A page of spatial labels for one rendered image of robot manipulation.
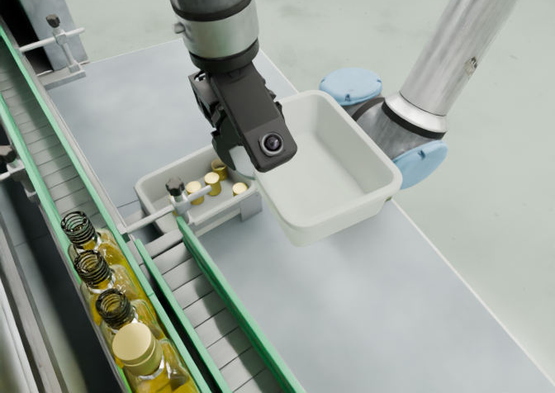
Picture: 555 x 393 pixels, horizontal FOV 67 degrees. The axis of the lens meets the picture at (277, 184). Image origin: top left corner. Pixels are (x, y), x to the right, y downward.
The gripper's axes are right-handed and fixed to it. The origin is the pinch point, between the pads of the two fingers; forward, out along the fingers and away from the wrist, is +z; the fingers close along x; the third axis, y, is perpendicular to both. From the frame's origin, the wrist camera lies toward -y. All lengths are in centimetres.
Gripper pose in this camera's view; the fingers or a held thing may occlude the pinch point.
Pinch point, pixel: (258, 175)
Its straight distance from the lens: 56.8
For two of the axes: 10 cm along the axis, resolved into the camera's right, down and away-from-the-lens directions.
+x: -8.6, 4.5, -2.2
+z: 1.0, 5.8, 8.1
